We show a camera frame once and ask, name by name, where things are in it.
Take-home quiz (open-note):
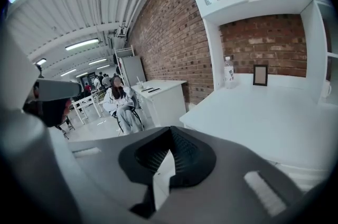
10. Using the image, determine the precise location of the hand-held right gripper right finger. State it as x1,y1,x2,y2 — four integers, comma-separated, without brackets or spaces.
157,126,306,224

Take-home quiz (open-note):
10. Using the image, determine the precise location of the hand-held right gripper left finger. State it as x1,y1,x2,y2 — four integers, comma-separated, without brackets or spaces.
69,126,174,224

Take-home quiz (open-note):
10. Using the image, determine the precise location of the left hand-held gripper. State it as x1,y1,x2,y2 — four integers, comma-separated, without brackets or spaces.
0,30,83,224

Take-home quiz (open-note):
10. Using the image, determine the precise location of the white metal chair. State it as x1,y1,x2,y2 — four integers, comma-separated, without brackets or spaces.
70,90,104,125

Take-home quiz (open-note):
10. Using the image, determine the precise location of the black metal chair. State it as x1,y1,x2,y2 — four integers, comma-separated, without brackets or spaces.
56,116,77,140

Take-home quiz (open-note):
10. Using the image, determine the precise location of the row of ceiling light tubes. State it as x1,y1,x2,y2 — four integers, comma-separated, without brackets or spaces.
7,0,111,79

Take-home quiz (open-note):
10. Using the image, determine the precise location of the black office chair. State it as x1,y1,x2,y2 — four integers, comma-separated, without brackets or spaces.
111,95,146,134

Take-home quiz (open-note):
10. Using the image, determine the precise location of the grey cabinet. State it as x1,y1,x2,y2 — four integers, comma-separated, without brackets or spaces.
119,55,147,88

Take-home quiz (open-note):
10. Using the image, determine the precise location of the small white desk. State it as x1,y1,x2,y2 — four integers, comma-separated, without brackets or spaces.
130,79,189,129

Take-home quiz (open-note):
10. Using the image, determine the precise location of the white mug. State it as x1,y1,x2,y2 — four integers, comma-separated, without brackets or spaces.
320,79,332,98

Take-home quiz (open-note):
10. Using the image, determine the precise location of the white hutch shelf unit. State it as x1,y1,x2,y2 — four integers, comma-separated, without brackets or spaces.
177,0,338,108

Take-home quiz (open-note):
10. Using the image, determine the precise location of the white ladder frame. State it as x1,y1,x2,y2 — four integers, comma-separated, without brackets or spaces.
114,44,136,86

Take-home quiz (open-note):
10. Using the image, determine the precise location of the black picture frame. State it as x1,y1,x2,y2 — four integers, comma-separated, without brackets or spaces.
252,64,269,87

